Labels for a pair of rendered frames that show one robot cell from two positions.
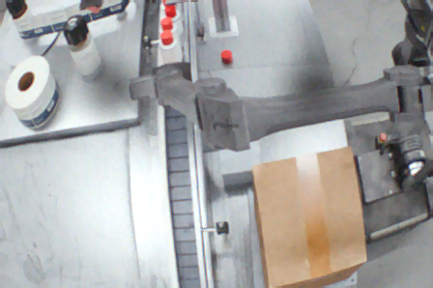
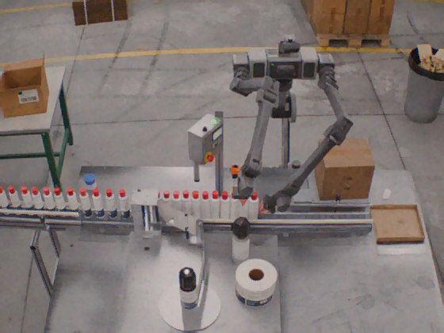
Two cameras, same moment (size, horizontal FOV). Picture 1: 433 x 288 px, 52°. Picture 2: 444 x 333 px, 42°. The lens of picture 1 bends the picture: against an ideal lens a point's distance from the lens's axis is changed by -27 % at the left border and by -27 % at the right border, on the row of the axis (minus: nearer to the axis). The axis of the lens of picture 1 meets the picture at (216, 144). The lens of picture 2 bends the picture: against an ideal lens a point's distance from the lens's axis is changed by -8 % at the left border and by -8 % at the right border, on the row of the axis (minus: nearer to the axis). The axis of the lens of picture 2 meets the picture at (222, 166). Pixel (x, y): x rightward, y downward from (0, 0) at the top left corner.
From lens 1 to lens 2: 2.90 m
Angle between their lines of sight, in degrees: 53
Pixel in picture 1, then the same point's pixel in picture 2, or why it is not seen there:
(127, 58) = not seen: hidden behind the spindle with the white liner
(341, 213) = (346, 144)
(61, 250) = (349, 282)
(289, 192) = (336, 158)
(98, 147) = (286, 259)
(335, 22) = not seen: hidden behind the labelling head
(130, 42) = (226, 239)
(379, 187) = not seen: hidden behind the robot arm
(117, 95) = (262, 243)
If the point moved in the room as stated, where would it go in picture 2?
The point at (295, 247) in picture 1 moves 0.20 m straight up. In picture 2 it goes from (358, 158) to (363, 131)
